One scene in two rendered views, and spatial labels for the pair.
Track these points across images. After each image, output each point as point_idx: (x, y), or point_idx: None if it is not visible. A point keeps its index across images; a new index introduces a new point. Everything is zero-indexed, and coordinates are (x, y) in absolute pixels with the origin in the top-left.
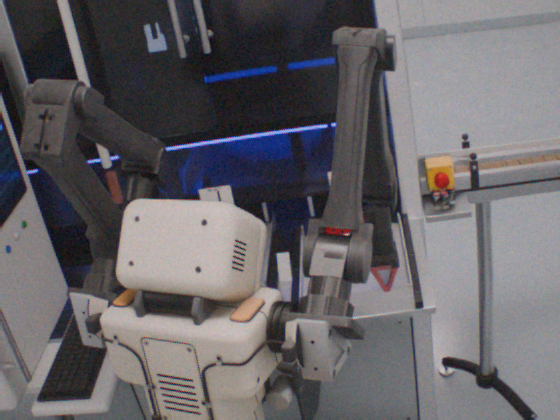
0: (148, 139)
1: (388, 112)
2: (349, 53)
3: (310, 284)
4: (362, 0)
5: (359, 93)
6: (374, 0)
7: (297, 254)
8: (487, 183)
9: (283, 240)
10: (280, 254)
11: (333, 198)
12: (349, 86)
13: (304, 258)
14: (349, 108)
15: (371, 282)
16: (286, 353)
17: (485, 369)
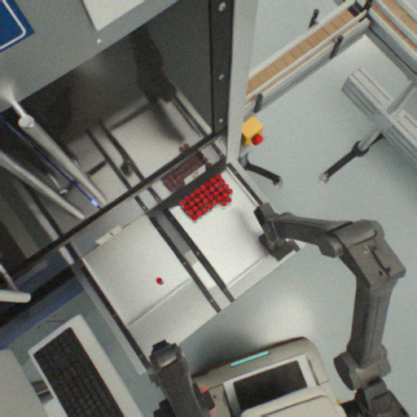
0: (188, 375)
1: (227, 129)
2: (382, 289)
3: (369, 404)
4: (221, 79)
5: (387, 305)
6: (232, 74)
7: (186, 238)
8: (264, 103)
9: (159, 221)
10: (186, 253)
11: (367, 356)
12: (380, 305)
13: (354, 389)
14: (380, 316)
15: (251, 239)
16: None
17: (243, 164)
